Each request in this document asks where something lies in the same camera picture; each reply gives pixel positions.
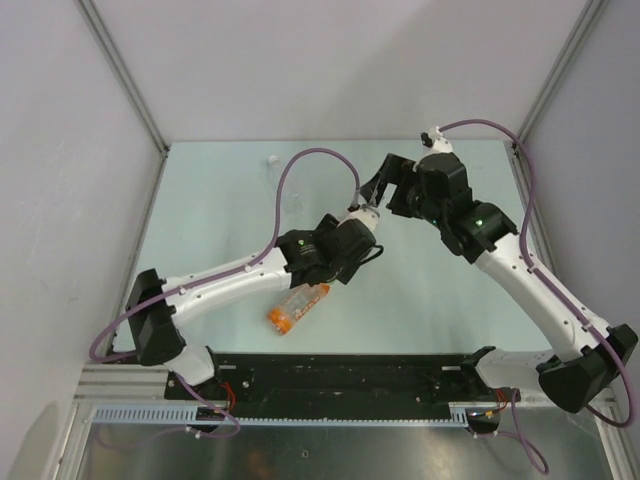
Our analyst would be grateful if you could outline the right aluminium frame post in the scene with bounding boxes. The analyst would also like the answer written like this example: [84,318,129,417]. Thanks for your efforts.
[512,0,609,151]

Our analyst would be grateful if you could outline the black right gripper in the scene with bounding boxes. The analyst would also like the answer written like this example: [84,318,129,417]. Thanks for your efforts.
[360,153,447,228]

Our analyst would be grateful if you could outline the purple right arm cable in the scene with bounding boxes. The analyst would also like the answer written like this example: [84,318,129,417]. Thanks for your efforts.
[439,118,634,475]

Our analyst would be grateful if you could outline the clear unlabelled plastic bottle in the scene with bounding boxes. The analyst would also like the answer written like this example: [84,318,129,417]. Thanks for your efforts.
[266,155,303,216]

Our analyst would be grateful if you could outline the grey slotted cable duct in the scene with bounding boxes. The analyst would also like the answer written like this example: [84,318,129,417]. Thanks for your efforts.
[92,404,468,427]

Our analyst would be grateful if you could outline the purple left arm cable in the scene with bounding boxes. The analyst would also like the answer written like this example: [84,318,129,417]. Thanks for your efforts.
[88,147,362,440]

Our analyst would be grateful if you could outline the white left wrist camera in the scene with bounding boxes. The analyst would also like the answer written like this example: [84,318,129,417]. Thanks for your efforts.
[339,205,380,232]

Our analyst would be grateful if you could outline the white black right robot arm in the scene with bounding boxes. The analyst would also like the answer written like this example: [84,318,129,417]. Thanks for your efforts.
[360,153,638,413]

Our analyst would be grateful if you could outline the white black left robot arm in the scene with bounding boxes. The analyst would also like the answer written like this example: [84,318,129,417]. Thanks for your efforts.
[126,207,379,400]

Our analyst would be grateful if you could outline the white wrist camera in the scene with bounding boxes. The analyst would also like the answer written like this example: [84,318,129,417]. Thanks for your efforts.
[420,126,453,156]
[339,205,380,232]

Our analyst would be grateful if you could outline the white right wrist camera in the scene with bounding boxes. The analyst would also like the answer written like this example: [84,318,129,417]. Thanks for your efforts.
[420,126,453,156]

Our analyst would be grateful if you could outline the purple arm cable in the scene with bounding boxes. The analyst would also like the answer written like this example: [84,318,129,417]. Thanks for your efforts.
[439,118,634,475]
[88,147,362,440]

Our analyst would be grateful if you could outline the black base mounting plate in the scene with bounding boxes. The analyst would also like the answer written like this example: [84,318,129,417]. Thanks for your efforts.
[194,353,511,413]

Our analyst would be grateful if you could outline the aluminium frame post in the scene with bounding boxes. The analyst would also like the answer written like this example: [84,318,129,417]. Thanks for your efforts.
[512,0,609,151]
[74,0,169,154]

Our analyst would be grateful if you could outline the orange label tea bottle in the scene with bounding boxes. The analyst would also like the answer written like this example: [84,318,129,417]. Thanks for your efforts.
[266,283,330,335]

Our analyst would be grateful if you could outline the left aluminium frame post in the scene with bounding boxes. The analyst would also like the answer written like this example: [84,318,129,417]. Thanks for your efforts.
[74,0,169,154]

